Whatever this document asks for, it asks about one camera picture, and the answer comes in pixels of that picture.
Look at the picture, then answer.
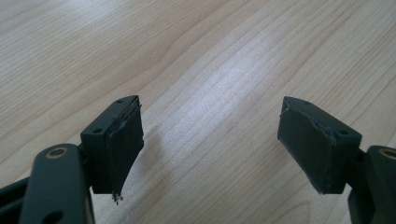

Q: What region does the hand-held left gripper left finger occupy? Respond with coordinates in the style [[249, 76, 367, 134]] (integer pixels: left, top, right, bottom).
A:
[[79, 94, 145, 205]]

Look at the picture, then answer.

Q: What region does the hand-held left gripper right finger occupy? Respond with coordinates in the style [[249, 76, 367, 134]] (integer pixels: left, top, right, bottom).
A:
[[276, 95, 363, 196]]

